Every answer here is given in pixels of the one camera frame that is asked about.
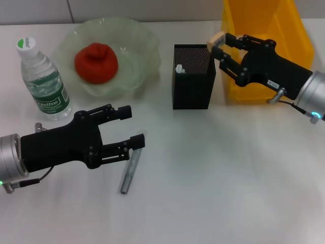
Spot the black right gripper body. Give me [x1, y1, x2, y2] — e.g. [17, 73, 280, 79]
[240, 39, 313, 101]

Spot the green glass fruit plate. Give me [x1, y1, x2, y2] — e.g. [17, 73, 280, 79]
[54, 17, 162, 99]

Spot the beige eraser with barcode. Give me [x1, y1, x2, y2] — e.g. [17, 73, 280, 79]
[207, 30, 226, 49]

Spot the grey metal rod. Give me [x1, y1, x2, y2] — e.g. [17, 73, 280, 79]
[119, 130, 147, 195]

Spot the right gripper cable with plugs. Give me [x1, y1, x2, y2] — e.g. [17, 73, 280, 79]
[266, 87, 325, 124]

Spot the left gripper cable with plugs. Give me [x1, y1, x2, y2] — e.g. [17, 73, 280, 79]
[2, 122, 55, 195]

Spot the black mesh pen holder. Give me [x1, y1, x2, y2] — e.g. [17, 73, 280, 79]
[172, 44, 217, 111]

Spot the gripper cable with plugs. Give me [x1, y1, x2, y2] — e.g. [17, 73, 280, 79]
[2, 122, 55, 195]
[266, 87, 325, 124]

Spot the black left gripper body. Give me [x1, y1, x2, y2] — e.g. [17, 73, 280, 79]
[20, 110, 105, 173]

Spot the clear water bottle green label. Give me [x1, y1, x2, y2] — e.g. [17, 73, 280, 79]
[16, 37, 74, 123]

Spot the yellow plastic bin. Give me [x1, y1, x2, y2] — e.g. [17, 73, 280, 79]
[219, 0, 315, 105]

